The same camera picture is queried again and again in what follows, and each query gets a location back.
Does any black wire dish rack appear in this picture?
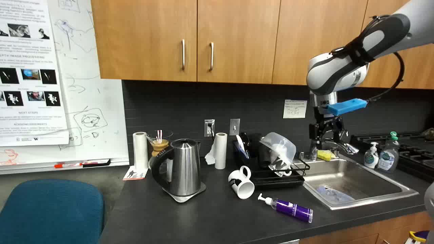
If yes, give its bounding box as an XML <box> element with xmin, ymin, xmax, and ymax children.
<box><xmin>250</xmin><ymin>154</ymin><xmax>313</xmax><ymax>191</ymax></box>

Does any white pump soap dispenser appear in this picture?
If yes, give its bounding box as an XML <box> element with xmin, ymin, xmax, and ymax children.
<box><xmin>362</xmin><ymin>141</ymin><xmax>381</xmax><ymax>171</ymax></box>

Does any yellow sponge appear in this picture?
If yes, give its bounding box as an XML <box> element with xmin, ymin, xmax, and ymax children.
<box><xmin>316</xmin><ymin>149</ymin><xmax>339</xmax><ymax>163</ymax></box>

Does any white ceramic mug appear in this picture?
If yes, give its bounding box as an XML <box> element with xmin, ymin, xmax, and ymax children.
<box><xmin>227</xmin><ymin>164</ymin><xmax>256</xmax><ymax>200</ymax></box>

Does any clear plastic food container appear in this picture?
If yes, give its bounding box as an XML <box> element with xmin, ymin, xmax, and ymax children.
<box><xmin>259</xmin><ymin>130</ymin><xmax>298</xmax><ymax>172</ymax></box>

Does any slim white paper towel roll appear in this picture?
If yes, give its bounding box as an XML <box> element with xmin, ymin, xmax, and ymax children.
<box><xmin>132</xmin><ymin>130</ymin><xmax>151</xmax><ymax>175</ymax></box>

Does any wooden cabinet door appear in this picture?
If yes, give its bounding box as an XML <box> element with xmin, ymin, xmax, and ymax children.
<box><xmin>197</xmin><ymin>0</ymin><xmax>282</xmax><ymax>85</ymax></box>
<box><xmin>90</xmin><ymin>0</ymin><xmax>199</xmax><ymax>84</ymax></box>
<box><xmin>271</xmin><ymin>0</ymin><xmax>369</xmax><ymax>87</ymax></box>
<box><xmin>359</xmin><ymin>0</ymin><xmax>434</xmax><ymax>91</ymax></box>

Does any white funnel shaped cup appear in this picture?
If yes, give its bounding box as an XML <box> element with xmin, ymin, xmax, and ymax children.
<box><xmin>270</xmin><ymin>167</ymin><xmax>294</xmax><ymax>179</ymax></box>

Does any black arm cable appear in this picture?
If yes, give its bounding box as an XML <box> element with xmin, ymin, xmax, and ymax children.
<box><xmin>365</xmin><ymin>51</ymin><xmax>406</xmax><ymax>103</ymax></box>

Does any wooden base cabinet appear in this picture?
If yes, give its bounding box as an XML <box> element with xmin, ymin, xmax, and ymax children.
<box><xmin>297</xmin><ymin>209</ymin><xmax>434</xmax><ymax>244</ymax></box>

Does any wall light switch plate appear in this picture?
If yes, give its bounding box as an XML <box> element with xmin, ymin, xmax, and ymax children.
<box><xmin>228</xmin><ymin>118</ymin><xmax>241</xmax><ymax>137</ymax></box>

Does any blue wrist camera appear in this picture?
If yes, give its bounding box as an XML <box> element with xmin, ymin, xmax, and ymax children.
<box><xmin>327</xmin><ymin>97</ymin><xmax>369</xmax><ymax>118</ymax></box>

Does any black whiteboard marker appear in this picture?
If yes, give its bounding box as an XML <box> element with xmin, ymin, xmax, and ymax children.
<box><xmin>81</xmin><ymin>157</ymin><xmax>113</xmax><ymax>168</ymax></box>

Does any glass carafe wooden collar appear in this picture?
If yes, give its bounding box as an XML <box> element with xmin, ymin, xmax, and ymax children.
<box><xmin>148</xmin><ymin>129</ymin><xmax>174</xmax><ymax>158</ymax></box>

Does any yellow blue clamp tool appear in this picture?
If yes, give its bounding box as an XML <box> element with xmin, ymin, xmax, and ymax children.
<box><xmin>404</xmin><ymin>229</ymin><xmax>430</xmax><ymax>244</ymax></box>

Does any wall power outlet plate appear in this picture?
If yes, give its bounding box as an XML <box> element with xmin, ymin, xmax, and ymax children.
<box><xmin>204</xmin><ymin>118</ymin><xmax>217</xmax><ymax>138</ymax></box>

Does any red whiteboard marker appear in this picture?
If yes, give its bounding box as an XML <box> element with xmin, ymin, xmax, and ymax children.
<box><xmin>53</xmin><ymin>160</ymin><xmax>84</xmax><ymax>171</ymax></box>

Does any dish soap bottle green cap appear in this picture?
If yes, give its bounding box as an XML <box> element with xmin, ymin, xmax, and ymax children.
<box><xmin>377</xmin><ymin>130</ymin><xmax>402</xmax><ymax>173</ymax></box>

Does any blue dish brush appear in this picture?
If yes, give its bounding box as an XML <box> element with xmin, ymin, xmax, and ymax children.
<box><xmin>233</xmin><ymin>133</ymin><xmax>251</xmax><ymax>163</ymax></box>

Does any stainless steel electric kettle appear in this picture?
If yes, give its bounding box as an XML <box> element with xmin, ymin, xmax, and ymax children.
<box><xmin>148</xmin><ymin>137</ymin><xmax>208</xmax><ymax>205</ymax></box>

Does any stainless steel sink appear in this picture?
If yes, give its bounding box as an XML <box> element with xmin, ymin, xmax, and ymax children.
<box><xmin>301</xmin><ymin>154</ymin><xmax>421</xmax><ymax>211</ymax></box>

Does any whiteboard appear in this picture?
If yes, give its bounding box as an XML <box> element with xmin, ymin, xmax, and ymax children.
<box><xmin>0</xmin><ymin>0</ymin><xmax>130</xmax><ymax>176</ymax></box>

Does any silver cabinet handle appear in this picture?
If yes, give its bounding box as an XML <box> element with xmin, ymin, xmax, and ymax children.
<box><xmin>208</xmin><ymin>41</ymin><xmax>216</xmax><ymax>73</ymax></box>
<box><xmin>179</xmin><ymin>38</ymin><xmax>187</xmax><ymax>72</ymax></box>

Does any white paper note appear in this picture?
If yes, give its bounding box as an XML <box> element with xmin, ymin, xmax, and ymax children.
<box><xmin>282</xmin><ymin>99</ymin><xmax>309</xmax><ymax>121</ymax></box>

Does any black gas stove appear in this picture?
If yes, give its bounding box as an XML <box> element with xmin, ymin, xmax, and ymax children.
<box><xmin>351</xmin><ymin>129</ymin><xmax>434</xmax><ymax>183</ymax></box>

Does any chrome faucet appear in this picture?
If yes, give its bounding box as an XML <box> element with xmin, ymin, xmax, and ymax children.
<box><xmin>311</xmin><ymin>139</ymin><xmax>358</xmax><ymax>160</ymax></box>

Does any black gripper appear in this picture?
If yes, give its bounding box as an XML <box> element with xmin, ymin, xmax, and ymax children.
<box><xmin>309</xmin><ymin>104</ymin><xmax>350</xmax><ymax>152</ymax></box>

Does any research poster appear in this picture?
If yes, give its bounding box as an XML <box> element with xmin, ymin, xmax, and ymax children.
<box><xmin>0</xmin><ymin>0</ymin><xmax>71</xmax><ymax>149</ymax></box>

